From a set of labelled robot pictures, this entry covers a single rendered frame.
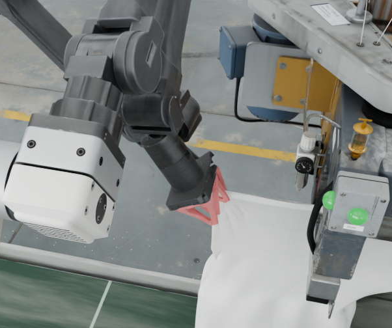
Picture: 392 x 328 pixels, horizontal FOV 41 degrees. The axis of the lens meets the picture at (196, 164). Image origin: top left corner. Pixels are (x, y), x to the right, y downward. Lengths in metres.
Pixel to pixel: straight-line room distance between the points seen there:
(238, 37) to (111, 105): 0.63
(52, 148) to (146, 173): 2.21
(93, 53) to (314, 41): 0.48
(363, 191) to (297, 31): 0.38
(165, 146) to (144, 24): 0.20
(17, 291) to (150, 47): 1.34
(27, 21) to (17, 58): 2.85
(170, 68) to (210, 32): 3.30
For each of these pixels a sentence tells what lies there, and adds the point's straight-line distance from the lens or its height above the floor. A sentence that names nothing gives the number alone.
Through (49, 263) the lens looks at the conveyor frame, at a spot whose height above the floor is 0.38.
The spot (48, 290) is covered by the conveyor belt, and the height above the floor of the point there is 0.38.
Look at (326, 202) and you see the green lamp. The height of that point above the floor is 1.29.
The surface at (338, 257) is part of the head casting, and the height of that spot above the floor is 1.13.
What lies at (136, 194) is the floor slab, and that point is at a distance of 2.67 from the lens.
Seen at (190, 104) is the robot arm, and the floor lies 1.37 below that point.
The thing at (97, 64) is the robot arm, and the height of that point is 1.54.
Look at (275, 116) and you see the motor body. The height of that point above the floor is 1.11.
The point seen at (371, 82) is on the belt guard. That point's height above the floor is 1.40.
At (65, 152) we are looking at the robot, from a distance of 0.57.
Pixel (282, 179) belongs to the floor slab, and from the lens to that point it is 2.79.
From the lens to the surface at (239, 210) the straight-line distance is 1.16.
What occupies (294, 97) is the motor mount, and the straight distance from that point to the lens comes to 1.22.
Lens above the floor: 1.87
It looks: 41 degrees down
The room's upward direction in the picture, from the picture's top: 1 degrees clockwise
